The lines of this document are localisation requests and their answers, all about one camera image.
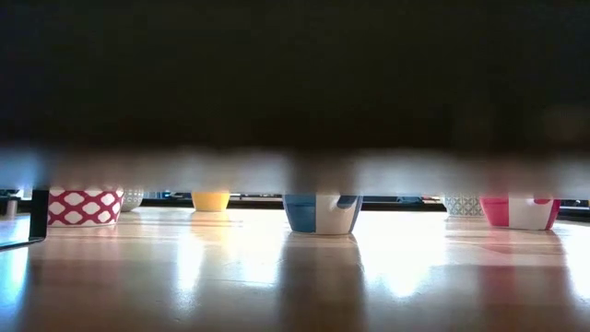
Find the blue and white mug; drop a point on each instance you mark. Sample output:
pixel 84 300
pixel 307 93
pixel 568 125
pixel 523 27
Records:
pixel 304 216

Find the yellow-orange mug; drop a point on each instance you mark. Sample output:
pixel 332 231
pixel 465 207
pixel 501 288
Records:
pixel 210 202

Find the teal floral patterned mug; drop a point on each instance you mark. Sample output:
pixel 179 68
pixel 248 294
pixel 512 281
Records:
pixel 463 206

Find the silver grey mug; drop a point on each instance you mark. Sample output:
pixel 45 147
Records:
pixel 83 209

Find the green plant in white pot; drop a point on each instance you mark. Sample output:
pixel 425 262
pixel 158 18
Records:
pixel 133 200

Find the pink and white mug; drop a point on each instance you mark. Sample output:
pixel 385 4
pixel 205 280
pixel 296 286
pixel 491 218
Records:
pixel 495 212

